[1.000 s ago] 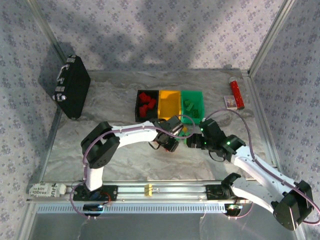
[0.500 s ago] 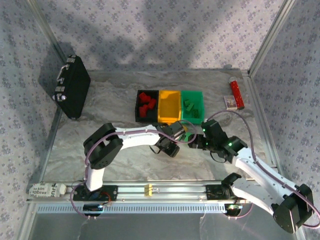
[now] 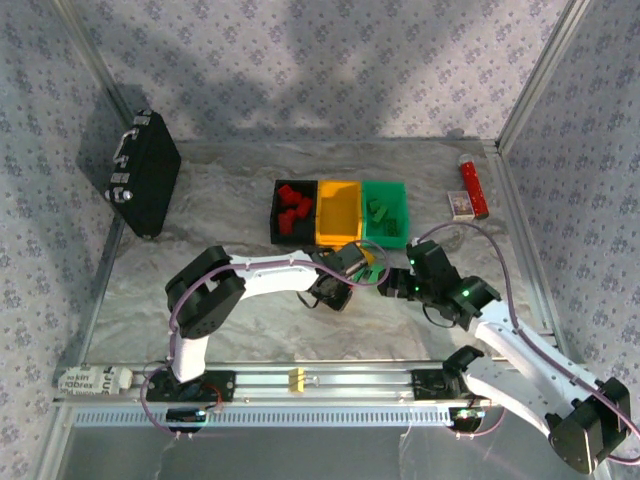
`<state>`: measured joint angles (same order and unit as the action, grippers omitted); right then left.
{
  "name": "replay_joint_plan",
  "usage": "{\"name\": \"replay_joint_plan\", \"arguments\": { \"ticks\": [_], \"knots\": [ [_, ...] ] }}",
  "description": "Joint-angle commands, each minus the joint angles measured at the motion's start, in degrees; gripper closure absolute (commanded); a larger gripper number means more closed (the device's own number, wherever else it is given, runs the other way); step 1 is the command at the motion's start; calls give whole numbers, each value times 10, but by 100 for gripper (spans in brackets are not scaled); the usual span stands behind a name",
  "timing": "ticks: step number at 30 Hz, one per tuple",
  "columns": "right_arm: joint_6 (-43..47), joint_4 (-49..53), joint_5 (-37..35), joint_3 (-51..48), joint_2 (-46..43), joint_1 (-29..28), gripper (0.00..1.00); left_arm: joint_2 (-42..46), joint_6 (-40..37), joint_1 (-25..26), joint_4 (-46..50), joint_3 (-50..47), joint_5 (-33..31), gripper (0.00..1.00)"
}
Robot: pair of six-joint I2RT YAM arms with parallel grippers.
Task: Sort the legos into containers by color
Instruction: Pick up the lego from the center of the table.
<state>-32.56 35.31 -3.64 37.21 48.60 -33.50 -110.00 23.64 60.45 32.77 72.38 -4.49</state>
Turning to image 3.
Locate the small printed card box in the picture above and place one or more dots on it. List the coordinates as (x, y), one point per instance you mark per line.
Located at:
(462, 206)

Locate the yellow lego brick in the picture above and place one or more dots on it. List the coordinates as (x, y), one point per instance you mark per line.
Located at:
(368, 258)

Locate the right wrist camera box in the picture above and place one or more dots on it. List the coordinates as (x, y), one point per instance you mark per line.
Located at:
(416, 244)

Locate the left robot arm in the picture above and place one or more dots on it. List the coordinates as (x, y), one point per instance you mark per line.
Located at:
(270, 275)

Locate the black plastic bin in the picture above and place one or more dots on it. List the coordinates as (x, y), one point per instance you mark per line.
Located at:
(306, 232)

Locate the grey metal panel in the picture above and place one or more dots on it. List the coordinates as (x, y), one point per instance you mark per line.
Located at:
(300, 455)

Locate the green plastic bin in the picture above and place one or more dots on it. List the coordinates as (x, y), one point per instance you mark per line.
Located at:
(400, 200)

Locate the floral patterned cloth backdrop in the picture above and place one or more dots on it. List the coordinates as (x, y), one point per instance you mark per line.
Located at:
(320, 60)

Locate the yellow plastic bin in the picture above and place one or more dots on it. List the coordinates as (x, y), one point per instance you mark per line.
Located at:
(340, 215)

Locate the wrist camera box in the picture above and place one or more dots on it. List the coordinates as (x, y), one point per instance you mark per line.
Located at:
(352, 257)
(416, 244)

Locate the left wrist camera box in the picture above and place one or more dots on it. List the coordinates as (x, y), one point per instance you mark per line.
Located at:
(352, 257)

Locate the yellow brick on rail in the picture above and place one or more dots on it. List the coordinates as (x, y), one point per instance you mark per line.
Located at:
(296, 381)

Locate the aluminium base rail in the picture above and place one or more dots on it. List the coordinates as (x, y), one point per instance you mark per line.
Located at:
(350, 385)

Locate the aluminium frame post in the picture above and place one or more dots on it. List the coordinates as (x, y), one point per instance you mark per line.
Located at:
(91, 55)
(542, 75)

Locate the red glitter tube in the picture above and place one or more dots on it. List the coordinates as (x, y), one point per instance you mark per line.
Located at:
(474, 187)

